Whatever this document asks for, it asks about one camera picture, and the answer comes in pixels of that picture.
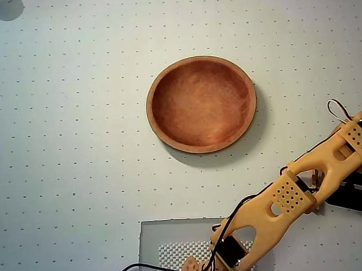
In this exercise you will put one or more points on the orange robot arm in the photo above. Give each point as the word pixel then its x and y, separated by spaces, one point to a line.
pixel 256 216

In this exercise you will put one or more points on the brown wooden bowl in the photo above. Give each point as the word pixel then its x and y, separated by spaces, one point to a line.
pixel 202 104

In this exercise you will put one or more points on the woven grey white mat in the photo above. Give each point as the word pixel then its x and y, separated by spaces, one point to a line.
pixel 174 255

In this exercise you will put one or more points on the white round object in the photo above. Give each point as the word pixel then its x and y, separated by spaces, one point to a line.
pixel 4 8

